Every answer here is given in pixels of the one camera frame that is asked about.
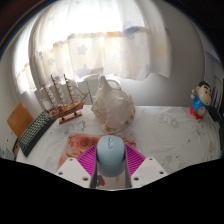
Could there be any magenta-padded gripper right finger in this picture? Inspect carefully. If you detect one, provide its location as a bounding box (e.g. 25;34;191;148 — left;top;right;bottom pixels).
124;145;169;189

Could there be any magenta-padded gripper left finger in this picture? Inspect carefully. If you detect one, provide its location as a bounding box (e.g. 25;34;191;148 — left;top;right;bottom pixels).
55;145;98;189

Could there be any light blue computer mouse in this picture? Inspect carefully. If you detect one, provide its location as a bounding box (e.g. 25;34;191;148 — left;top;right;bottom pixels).
95;134;127;178

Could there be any red printed mouse pad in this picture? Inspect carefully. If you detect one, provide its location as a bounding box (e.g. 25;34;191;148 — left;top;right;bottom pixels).
57;133;138;188

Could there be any white printed tablecloth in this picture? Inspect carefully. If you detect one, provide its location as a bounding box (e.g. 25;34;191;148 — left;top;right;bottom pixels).
14;104;223;191

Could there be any black keyboard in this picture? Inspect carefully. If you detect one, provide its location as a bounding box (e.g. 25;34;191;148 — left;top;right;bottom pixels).
17;109;57;158

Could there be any wooden model sailing ship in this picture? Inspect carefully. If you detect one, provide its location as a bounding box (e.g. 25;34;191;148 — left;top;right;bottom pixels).
41;73;91;126

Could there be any orange wooden chair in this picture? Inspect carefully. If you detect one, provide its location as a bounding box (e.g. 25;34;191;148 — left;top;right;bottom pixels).
6;101;35;139

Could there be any large white conch shell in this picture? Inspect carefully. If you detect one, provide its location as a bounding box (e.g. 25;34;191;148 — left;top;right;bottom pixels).
90;75;137;135

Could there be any white slatted chair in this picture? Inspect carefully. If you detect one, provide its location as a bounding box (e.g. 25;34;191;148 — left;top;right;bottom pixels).
33;74;123;111

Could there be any cartoon boy figure clock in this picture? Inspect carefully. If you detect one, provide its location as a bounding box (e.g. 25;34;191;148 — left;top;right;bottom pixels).
189;80;213;120

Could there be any white star-print curtain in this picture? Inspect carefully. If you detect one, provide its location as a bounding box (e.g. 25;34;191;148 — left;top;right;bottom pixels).
14;0;173;94

